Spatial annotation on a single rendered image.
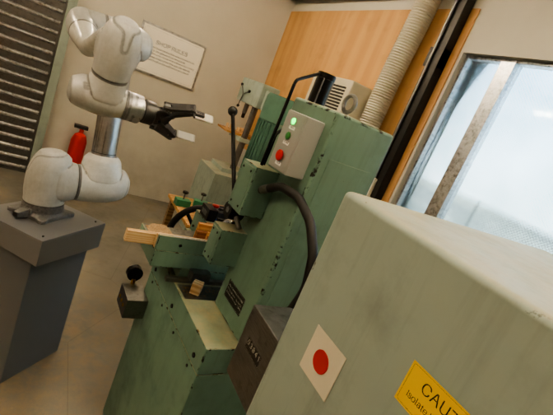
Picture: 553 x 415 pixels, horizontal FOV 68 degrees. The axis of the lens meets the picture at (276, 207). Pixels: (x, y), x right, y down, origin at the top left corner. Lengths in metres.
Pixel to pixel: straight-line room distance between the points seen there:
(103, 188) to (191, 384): 0.95
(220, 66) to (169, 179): 1.34
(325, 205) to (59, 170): 1.11
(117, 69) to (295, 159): 0.55
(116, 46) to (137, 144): 3.28
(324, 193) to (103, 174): 1.05
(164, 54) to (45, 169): 2.74
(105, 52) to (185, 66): 3.19
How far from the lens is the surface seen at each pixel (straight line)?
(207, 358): 1.23
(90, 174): 1.86
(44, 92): 4.33
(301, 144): 1.06
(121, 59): 1.25
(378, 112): 2.85
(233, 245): 1.27
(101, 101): 1.30
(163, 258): 1.42
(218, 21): 4.51
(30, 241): 1.76
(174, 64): 4.39
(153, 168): 4.58
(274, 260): 1.14
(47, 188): 1.84
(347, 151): 1.11
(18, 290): 1.92
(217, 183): 3.71
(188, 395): 1.30
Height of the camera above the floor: 1.49
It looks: 14 degrees down
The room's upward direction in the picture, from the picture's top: 22 degrees clockwise
